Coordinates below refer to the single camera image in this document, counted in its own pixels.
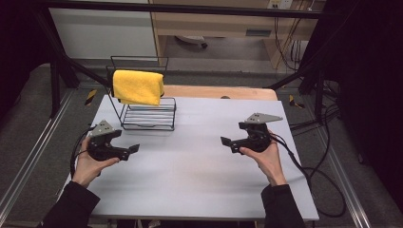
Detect office chair base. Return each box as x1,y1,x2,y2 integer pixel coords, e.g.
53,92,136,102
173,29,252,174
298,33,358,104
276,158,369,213
175,35,209,49

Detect bundle of black floor cables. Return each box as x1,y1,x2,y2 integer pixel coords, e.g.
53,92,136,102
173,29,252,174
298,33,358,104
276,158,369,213
289,104,341,136

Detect aluminium floor rail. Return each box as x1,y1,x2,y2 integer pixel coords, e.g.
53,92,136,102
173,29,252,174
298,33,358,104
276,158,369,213
0,89,75,219
312,126,374,228

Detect yellow towel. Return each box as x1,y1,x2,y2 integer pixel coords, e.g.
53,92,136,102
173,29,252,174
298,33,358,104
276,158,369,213
112,69,165,106

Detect white power outlet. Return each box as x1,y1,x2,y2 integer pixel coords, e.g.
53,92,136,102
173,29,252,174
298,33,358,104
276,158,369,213
267,0,294,10

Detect black curtain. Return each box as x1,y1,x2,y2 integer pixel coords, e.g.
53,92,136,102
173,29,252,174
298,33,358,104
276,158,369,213
0,0,53,122
317,0,403,207

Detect white cabinet panel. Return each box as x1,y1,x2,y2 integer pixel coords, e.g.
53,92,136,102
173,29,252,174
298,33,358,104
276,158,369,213
49,8,159,61

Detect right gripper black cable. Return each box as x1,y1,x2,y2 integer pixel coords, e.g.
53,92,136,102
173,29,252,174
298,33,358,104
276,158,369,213
269,132,347,219

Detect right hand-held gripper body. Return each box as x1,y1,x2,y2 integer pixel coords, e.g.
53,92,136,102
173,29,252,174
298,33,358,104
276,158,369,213
232,112,284,154

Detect black metal frame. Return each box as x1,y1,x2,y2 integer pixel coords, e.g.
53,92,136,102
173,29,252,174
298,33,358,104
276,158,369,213
31,0,336,120

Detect black wire rack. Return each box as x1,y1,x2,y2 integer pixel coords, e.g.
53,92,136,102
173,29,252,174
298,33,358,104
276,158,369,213
106,55,177,132

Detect person's left hand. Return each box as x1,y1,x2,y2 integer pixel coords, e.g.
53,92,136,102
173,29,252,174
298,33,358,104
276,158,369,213
71,136,121,188

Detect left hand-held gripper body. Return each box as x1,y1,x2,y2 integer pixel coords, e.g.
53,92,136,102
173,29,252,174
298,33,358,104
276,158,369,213
86,120,131,162

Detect hanging desk cables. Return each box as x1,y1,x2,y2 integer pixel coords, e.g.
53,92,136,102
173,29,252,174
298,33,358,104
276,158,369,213
274,17,302,72

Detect light wooden desk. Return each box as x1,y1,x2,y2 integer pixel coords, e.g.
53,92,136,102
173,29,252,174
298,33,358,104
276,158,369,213
148,0,327,69

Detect person's right hand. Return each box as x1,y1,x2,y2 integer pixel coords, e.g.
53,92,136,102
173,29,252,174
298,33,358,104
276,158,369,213
240,131,288,187

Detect wooden table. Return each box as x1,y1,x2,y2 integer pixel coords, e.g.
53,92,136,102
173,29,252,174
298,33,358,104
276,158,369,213
161,85,278,102

